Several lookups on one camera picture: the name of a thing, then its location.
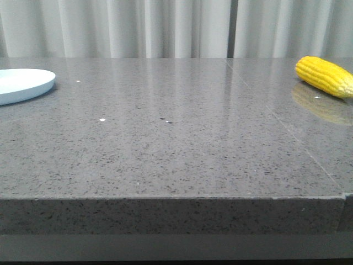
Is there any grey curtain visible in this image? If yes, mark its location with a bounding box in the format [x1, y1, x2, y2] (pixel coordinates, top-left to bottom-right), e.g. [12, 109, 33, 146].
[1, 1, 352, 58]

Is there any yellow corn cob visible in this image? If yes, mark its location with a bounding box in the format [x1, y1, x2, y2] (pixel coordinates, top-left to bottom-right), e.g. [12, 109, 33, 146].
[295, 56, 352, 99]

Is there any light blue round plate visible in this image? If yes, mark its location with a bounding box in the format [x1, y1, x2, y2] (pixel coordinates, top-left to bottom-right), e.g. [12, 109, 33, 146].
[1, 68, 56, 105]

